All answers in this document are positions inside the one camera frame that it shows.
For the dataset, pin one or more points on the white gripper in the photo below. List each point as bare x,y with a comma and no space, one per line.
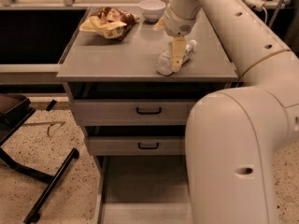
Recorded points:
177,24

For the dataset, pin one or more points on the clear plastic water bottle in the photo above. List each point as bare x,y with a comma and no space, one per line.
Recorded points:
179,52

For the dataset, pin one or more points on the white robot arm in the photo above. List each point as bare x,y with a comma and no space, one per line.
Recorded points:
233,134

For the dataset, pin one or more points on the grey drawer cabinet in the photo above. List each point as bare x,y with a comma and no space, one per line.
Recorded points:
100,69

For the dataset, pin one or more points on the top grey drawer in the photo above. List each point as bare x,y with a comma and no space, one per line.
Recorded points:
130,112

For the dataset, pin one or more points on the middle grey drawer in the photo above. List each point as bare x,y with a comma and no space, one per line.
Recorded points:
135,146

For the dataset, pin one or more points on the open bottom grey drawer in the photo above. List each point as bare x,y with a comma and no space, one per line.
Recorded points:
143,190

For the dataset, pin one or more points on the white ceramic bowl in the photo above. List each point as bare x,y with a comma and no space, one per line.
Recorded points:
152,10

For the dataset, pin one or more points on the brown yellow snack bag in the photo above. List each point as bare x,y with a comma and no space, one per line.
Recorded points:
109,22

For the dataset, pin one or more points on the white power strip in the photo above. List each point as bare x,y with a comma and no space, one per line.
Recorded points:
257,5

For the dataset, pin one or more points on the black office chair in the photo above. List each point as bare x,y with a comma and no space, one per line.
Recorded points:
15,109

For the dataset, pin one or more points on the black chair leg bar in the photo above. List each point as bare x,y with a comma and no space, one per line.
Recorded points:
34,215

